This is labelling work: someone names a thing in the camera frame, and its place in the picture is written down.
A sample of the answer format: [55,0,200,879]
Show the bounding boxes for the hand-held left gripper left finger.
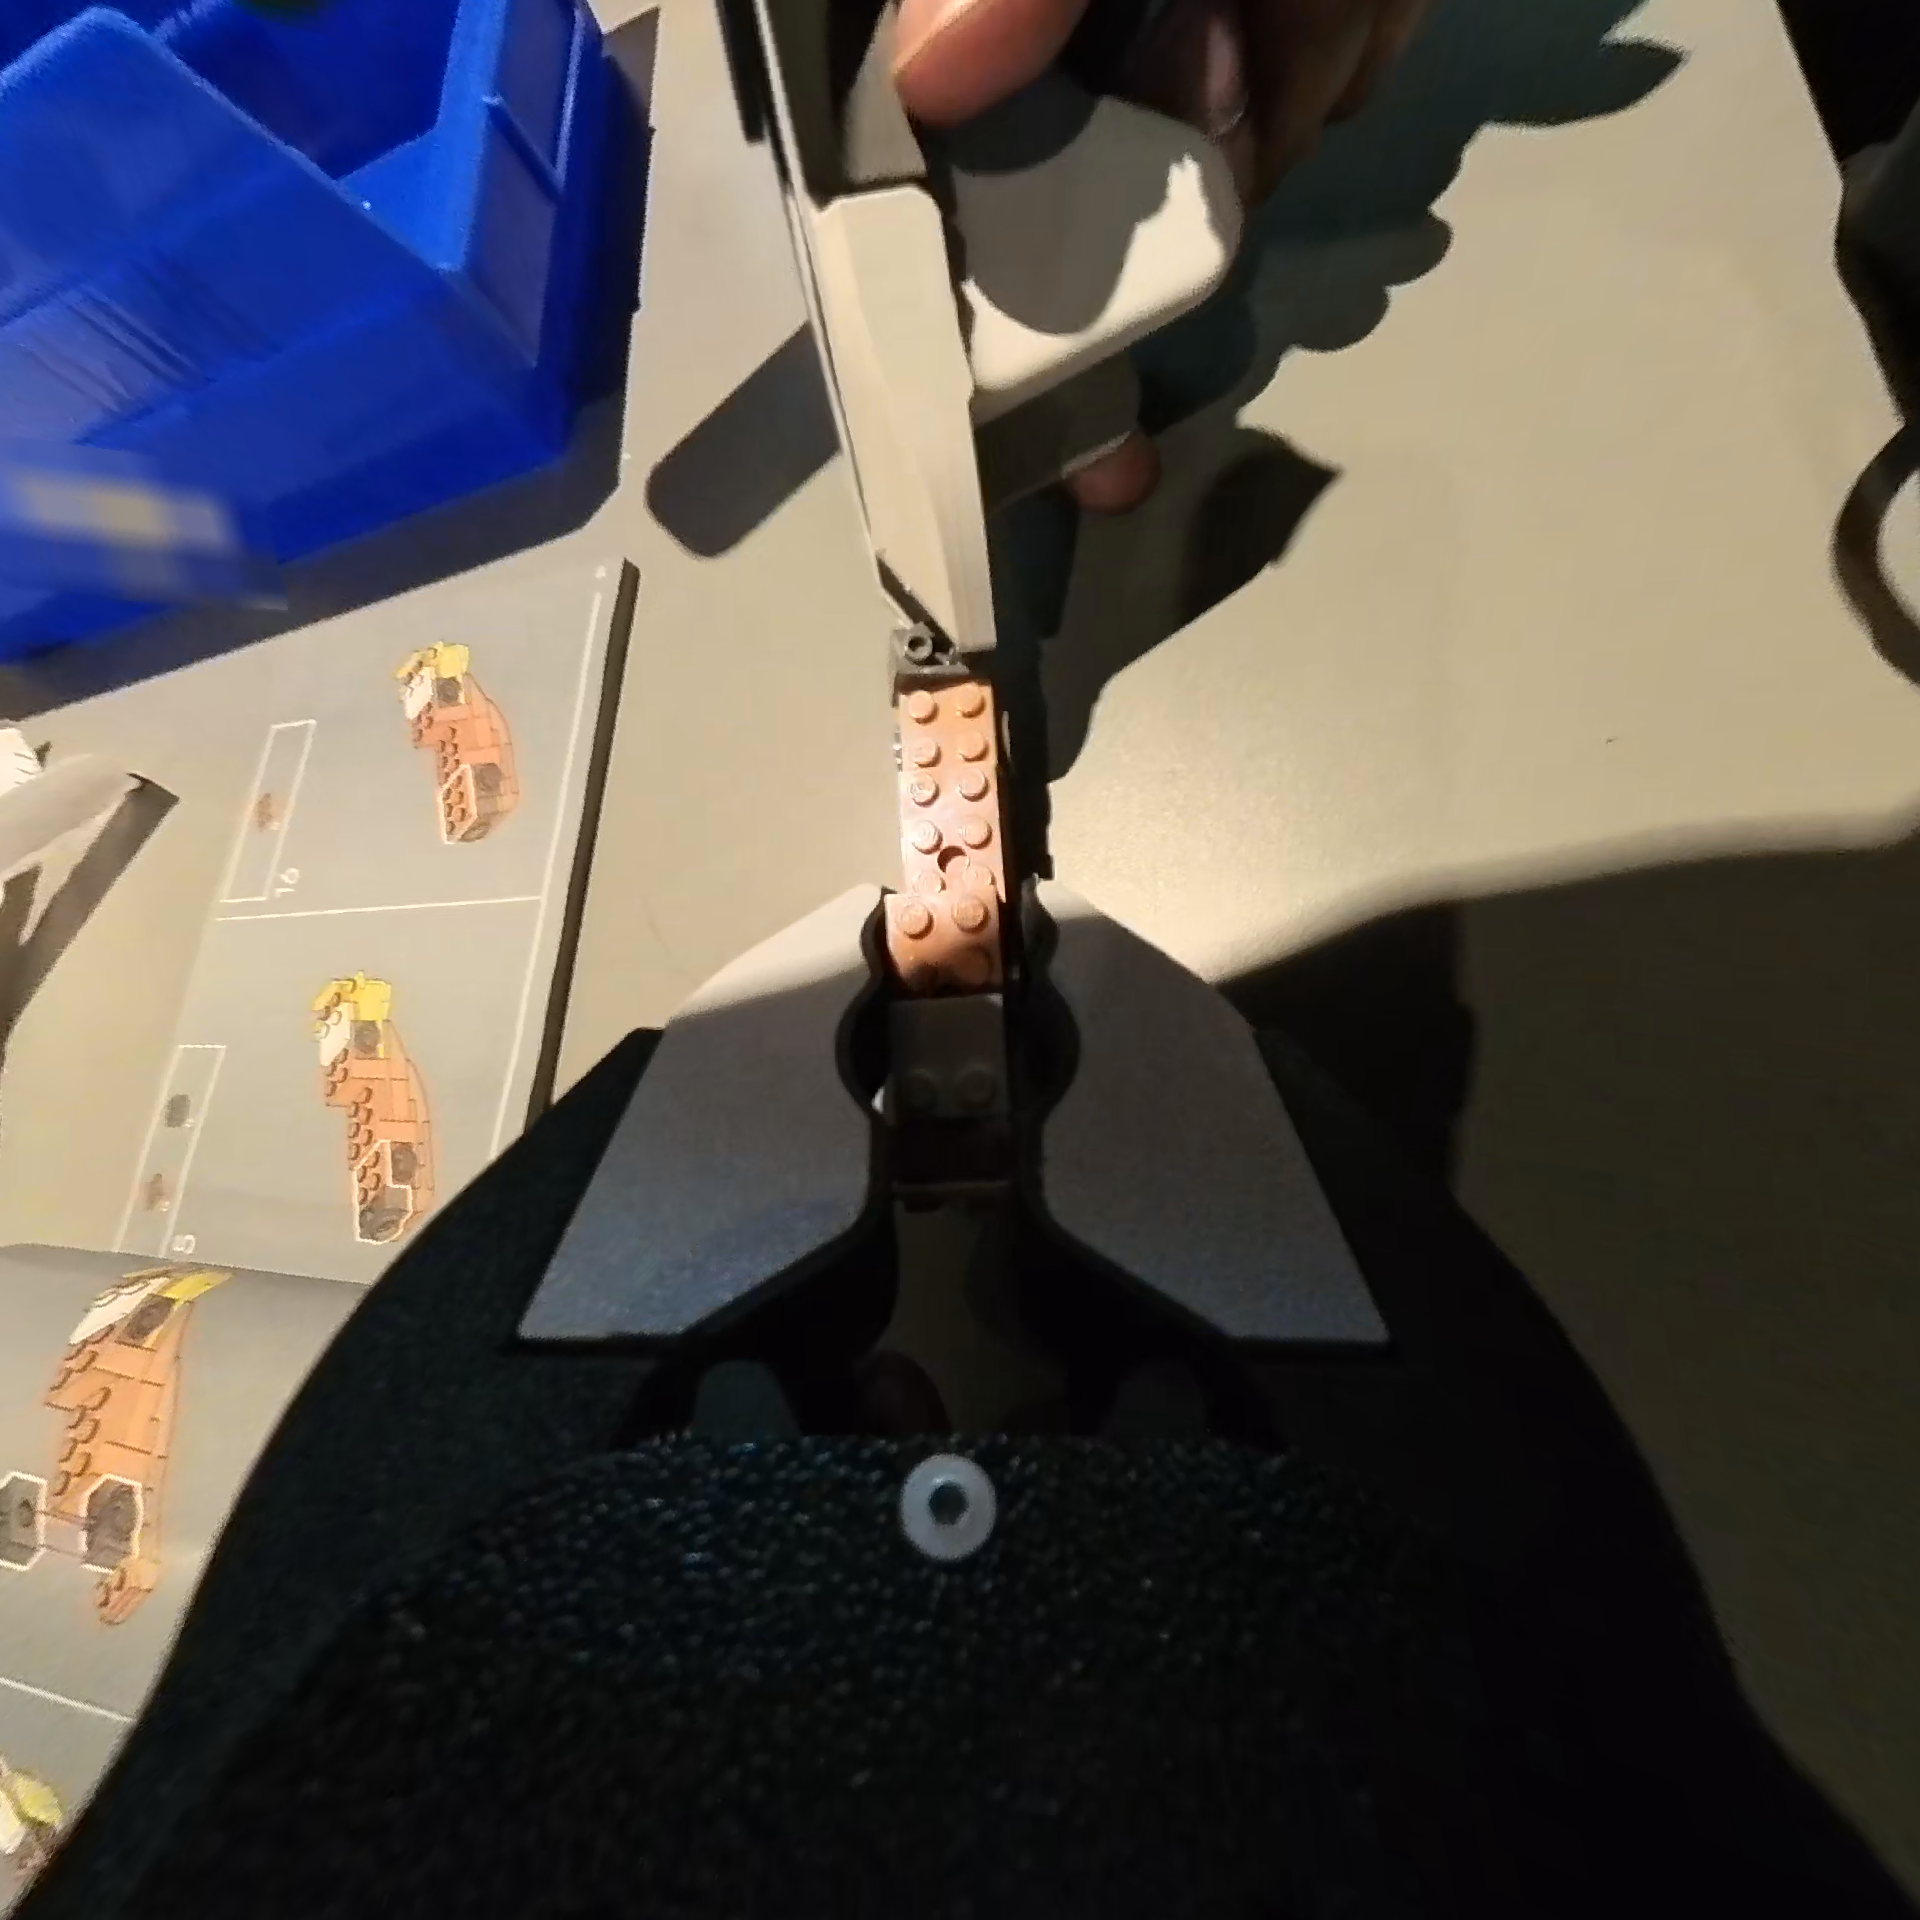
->
[517,882,901,1428]

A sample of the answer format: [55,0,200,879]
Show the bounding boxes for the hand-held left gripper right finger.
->
[1008,879,1389,1428]

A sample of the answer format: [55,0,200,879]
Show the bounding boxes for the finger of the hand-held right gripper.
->
[783,177,1002,659]

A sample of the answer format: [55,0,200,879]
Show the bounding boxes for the orange toy brick model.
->
[884,676,1058,1209]

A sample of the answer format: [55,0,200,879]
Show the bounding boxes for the large blue plastic bin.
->
[0,0,612,664]

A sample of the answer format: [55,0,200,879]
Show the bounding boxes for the grey desk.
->
[0,0,1920,1726]

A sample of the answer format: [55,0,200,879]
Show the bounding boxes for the person's right hand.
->
[896,0,1444,516]

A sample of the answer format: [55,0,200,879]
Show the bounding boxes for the grey instruction booklet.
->
[0,562,639,1862]

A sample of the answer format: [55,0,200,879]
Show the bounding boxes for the person's black jacket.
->
[1832,134,1920,633]

